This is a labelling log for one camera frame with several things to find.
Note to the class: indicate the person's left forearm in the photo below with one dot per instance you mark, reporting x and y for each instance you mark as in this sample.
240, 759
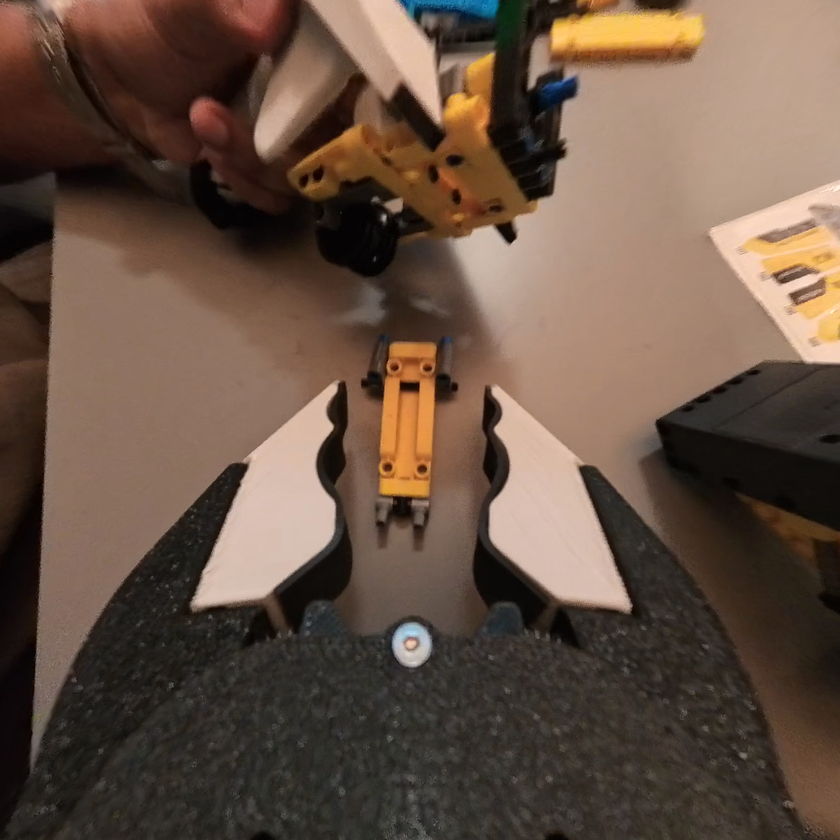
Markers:
26, 85

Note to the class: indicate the person's wristwatch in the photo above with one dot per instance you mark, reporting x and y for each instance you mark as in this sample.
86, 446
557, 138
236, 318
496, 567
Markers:
85, 85

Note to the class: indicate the black battery box assembly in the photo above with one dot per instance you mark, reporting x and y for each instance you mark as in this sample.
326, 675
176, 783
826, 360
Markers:
761, 426

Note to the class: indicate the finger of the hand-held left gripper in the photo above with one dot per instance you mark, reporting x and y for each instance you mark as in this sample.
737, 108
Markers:
380, 46

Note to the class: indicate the yellow brick chassis assembly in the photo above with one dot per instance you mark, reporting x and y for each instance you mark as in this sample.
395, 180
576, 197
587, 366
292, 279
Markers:
459, 170

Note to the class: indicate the long yellow brick beam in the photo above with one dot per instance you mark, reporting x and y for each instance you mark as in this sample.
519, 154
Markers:
623, 38

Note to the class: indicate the yellow sticker sheet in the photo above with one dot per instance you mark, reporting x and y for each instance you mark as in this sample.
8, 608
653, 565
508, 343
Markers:
754, 253

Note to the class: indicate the blue curved brick piece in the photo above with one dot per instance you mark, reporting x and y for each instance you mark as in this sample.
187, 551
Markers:
446, 8

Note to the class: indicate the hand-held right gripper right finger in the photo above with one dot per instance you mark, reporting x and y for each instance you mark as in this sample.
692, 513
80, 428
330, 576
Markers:
551, 512

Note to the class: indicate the yellow brick panel assembly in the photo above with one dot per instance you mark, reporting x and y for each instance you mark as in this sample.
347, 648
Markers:
407, 426

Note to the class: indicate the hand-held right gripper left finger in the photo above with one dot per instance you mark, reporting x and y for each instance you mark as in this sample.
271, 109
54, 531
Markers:
275, 512

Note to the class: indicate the person's left hand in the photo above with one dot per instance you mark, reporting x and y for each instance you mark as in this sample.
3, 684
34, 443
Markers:
177, 59

